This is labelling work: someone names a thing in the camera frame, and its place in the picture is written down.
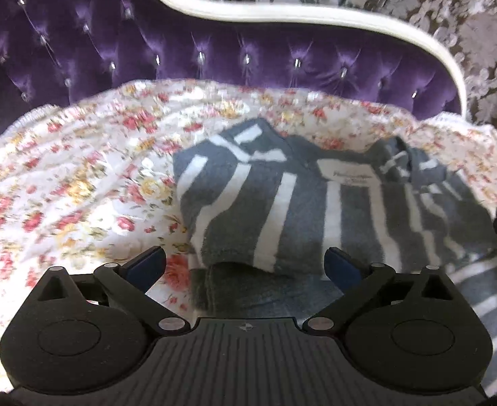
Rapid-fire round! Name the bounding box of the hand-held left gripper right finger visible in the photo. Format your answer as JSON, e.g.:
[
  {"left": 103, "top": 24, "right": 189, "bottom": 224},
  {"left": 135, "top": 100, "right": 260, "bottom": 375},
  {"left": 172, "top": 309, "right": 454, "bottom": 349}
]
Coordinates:
[{"left": 303, "top": 248, "right": 456, "bottom": 334}]

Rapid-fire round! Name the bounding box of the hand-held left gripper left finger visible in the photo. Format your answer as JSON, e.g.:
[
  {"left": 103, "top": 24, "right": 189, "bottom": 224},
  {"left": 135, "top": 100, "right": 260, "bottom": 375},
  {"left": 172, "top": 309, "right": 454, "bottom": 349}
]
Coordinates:
[{"left": 37, "top": 245, "right": 192, "bottom": 334}]

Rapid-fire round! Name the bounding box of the grey white striped sweater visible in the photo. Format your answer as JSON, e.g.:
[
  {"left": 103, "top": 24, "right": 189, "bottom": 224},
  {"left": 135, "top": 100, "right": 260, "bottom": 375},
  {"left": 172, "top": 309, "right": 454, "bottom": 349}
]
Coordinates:
[{"left": 172, "top": 118, "right": 497, "bottom": 404}]

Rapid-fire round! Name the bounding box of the floral blanket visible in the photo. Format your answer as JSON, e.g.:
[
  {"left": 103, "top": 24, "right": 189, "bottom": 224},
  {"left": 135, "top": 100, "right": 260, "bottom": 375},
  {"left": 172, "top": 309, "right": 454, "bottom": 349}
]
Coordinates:
[{"left": 0, "top": 77, "right": 497, "bottom": 390}]

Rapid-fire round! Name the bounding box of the purple tufted headboard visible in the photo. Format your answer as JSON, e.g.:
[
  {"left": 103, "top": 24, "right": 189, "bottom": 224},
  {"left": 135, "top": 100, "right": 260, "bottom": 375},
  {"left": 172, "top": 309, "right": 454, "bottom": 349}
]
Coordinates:
[{"left": 0, "top": 0, "right": 469, "bottom": 150}]

